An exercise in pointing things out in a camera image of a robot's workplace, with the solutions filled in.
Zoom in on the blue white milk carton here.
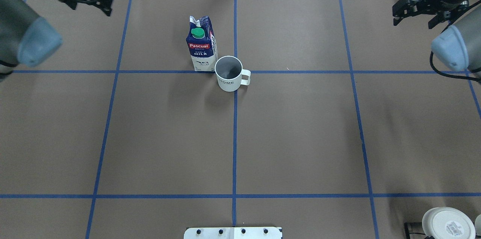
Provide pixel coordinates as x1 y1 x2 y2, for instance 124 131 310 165
186 16 218 72

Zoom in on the brown paper table cover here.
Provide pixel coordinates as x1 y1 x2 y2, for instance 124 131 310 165
1 0 480 239

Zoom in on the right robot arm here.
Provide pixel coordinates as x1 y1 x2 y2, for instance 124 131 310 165
426 0 480 83

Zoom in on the white home mug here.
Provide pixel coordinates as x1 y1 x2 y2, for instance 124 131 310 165
214 56 251 92

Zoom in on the white mug rack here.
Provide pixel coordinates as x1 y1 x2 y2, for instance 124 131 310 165
474 215 481 238
421 207 476 239

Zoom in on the black wire mug rack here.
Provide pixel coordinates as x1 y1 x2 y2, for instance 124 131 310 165
403 222 431 239

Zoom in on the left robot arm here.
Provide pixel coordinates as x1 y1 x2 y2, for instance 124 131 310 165
0 0 66 81

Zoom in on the white mug lower rack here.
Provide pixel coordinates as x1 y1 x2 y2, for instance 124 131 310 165
474 215 481 238

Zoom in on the white camera pole base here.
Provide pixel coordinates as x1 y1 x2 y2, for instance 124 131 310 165
183 227 283 239

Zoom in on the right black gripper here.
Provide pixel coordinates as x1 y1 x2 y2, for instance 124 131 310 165
419 0 465 29

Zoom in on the white mug upper rack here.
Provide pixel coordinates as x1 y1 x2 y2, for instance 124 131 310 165
421 207 476 239

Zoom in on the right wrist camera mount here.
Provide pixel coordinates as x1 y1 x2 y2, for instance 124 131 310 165
392 0 422 26

